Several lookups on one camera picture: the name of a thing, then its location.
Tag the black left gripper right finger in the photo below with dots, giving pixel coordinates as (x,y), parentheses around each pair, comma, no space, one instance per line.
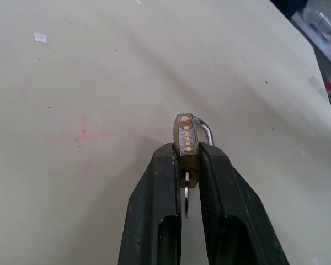
(237,209)

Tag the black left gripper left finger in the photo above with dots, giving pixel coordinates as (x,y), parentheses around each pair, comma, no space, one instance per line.
(146,209)

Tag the silver key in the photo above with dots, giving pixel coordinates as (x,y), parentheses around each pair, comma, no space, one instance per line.
(186,198)

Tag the brass padlock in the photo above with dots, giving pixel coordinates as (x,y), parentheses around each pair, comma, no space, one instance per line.
(187,143)

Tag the white paper scrap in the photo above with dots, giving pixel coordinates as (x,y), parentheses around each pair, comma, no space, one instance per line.
(40,37)

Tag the clear plastic bag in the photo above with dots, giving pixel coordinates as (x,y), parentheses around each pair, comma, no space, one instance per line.
(324,22)

